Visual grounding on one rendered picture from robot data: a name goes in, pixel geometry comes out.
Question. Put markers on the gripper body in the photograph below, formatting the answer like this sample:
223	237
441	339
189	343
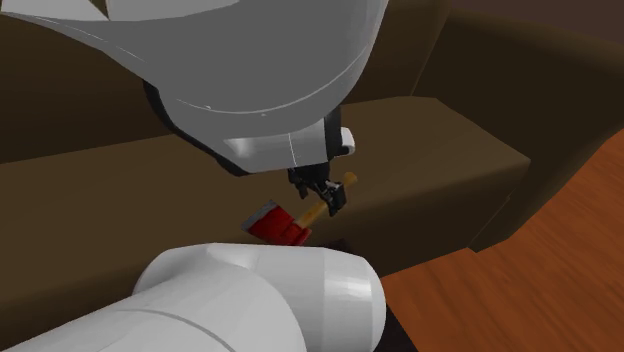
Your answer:
312	174

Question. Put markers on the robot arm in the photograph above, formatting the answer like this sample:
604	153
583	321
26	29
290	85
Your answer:
253	63

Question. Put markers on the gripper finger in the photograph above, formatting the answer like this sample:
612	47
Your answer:
302	190
337	199

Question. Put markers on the brown sofa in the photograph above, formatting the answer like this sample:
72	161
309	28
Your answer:
438	146

